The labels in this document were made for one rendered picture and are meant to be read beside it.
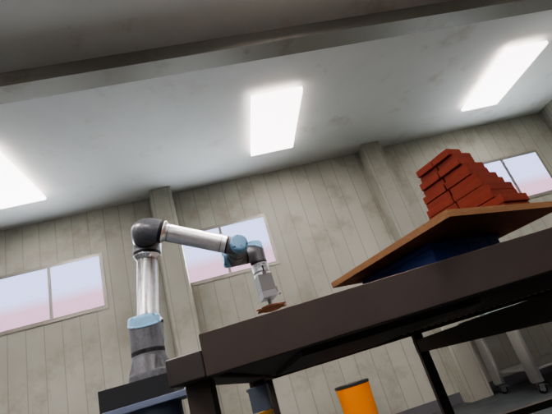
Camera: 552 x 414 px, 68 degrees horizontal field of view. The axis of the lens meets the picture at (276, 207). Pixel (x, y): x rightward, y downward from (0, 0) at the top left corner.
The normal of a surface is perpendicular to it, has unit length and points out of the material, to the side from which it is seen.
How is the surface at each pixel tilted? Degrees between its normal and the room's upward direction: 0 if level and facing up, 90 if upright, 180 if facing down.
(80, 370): 90
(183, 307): 90
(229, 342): 90
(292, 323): 90
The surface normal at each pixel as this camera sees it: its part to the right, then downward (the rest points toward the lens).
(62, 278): 0.06, -0.42
